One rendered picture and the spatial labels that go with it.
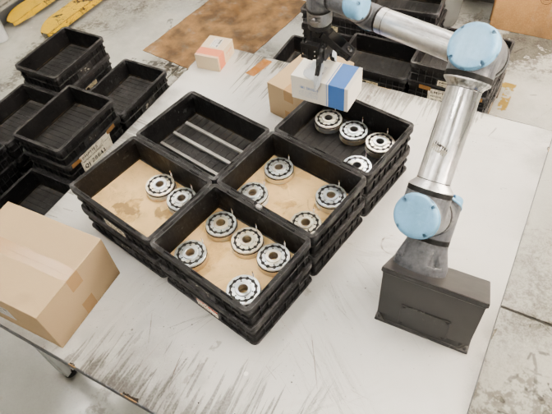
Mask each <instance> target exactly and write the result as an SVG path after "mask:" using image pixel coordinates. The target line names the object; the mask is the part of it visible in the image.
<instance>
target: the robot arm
mask: <svg viewBox="0 0 552 414"><path fill-rule="evenodd" d="M333 12H335V13H338V14H339V15H342V16H344V17H346V18H347V19H348V20H350V21H351V22H353V23H355V24H356V25H358V26H359V27H360V28H361V29H363V30H367V31H372V32H375V33H377V34H379V35H383V36H385V37H387V38H390V39H393V40H395V41H398V42H399V43H402V44H406V45H407V46H410V47H412V48H415V49H418V50H420V51H422V52H424V53H428V54H430V55H432V56H435V57H437V58H440V59H443V60H445V61H447V62H448V64H447V66H446V69H445V72H444V79H445V80H446V81H447V87H446V90H445V92H444V97H443V99H442V102H441V105H440V107H439V111H438V114H437V117H436V119H435V124H434V126H433V129H432V132H431V134H430V138H429V141H428V144H427V146H426V149H425V153H424V156H423V159H422V161H421V166H420V168H419V171H418V174H417V176H416V177H414V178H413V179H412V180H410V181H409V182H408V184H407V189H406V191H405V194H404V196H402V197H401V198H400V199H399V200H398V202H397V203H396V205H395V207H394V210H393V219H394V222H395V224H396V226H397V228H398V230H399V231H400V232H401V233H402V234H404V235H405V236H407V238H406V239H405V240H404V242H403V243H402V245H401V246H400V247H399V248H398V250H397V251H396V253H395V256H394V258H393V261H394V262H395V263H396V264H397V265H400V266H401V267H403V268H404V269H408V270H410V271H412V272H414V273H417V274H421V275H425V276H428V277H432V278H445V277H446V275H447V272H448V249H449V244H450V242H451V239H452V236H453V232H454V229H455V227H456V224H457V221H458V217H459V215H460V212H461V211H462V204H463V198H462V197H461V196H459V195H455V194H454V193H453V191H452V190H451V187H450V185H451V182H452V180H453V176H454V173H455V171H456V168H457V165H458V161H459V159H460V157H461V154H462V150H463V147H464V145H465V142H466V139H467V135H468V133H469V131H470V128H471V125H472V121H473V118H474V116H475V113H476V110H477V107H478V104H479V102H480V99H481V95H482V93H483V92H484V91H486V90H488V89H490V88H491V86H492V84H493V81H494V78H496V77H497V76H499V75H500V74H501V73H502V72H504V70H505V68H506V67H507V65H508V62H509V57H510V54H509V49H508V45H507V44H506V43H505V41H504V40H503V39H502V37H501V35H500V33H499V32H498V31H497V30H496V29H495V28H494V27H493V26H491V25H489V24H487V23H485V22H479V21H476V22H471V23H467V24H465V25H463V26H461V27H460V28H458V29H457V30H456V31H455V32H452V31H450V30H446V29H444V28H441V27H438V26H436V25H432V24H430V23H427V22H425V21H421V20H419V19H416V18H414V17H411V16H408V15H405V14H402V13H401V12H398V11H394V10H392V9H389V8H387V7H383V6H380V5H378V4H376V3H373V2H372V1H371V0H306V14H307V18H306V19H305V21H303V22H302V27H305V37H304V38H303V40H302V41H301V57H302V58H306V59H308V60H311V61H313V59H316V61H313V62H312V63H311V67H310V68H308V69H305V70H304V71H303V75H304V76H305V77H306V78H308V79H310V80H312V81H314V91H316V90H317V89H318V88H319V87H320V81H321V76H322V72H323V70H324V64H323V62H324V61H326V60H327V59H328V57H330V60H331V61H334V62H336V61H337V54H339V55H340V56H341V57H342V58H343V59H344V60H346V61H349V60H350V59H351V58H352V57H353V55H354V54H355V53H356V51H357V50H356V49H355V48H354V47H353V46H352V45H351V44H349V43H348V42H347V41H346V40H345V39H344V38H343V37H342V36H341V35H340V34H339V33H337V32H336V31H335V30H334V29H333V28H331V26H332V19H333ZM305 39H306V40H305ZM304 40H305V41H304ZM302 48H303V54H302Z"/></svg>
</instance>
